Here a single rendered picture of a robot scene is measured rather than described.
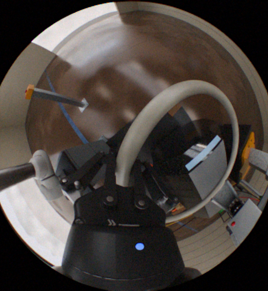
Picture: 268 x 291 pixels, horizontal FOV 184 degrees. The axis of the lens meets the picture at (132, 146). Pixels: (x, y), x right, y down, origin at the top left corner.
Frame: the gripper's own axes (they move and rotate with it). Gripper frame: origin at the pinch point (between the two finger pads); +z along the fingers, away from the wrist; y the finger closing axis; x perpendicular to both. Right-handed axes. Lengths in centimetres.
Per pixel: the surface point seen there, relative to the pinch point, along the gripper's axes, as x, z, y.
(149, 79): 82, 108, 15
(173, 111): 40, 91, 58
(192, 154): 1.3, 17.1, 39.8
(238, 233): -20, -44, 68
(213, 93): 20.3, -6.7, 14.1
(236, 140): 16.6, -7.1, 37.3
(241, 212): -12, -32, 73
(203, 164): -1.0, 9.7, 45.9
